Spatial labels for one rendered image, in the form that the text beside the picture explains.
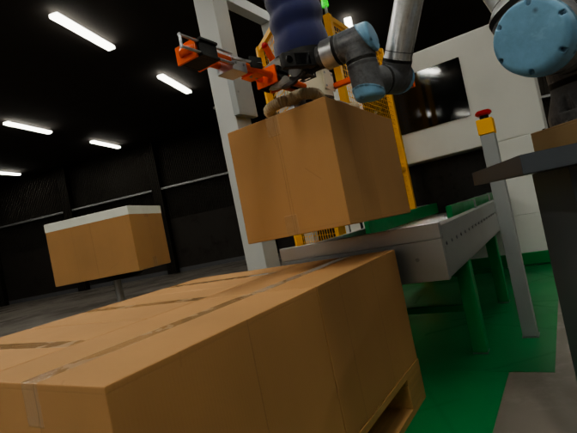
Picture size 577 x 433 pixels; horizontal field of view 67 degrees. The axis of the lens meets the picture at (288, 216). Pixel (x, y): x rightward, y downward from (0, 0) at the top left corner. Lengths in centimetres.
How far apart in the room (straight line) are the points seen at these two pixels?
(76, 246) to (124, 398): 239
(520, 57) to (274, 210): 83
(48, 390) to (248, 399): 34
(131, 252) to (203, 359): 207
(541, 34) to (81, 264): 266
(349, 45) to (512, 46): 48
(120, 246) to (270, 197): 155
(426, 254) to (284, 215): 56
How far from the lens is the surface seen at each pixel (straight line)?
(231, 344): 84
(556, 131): 121
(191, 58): 124
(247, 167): 153
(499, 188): 219
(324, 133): 137
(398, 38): 144
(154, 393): 73
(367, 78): 135
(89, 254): 299
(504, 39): 108
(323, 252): 185
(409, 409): 166
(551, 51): 105
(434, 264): 169
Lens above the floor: 71
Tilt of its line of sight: 1 degrees up
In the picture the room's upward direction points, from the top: 12 degrees counter-clockwise
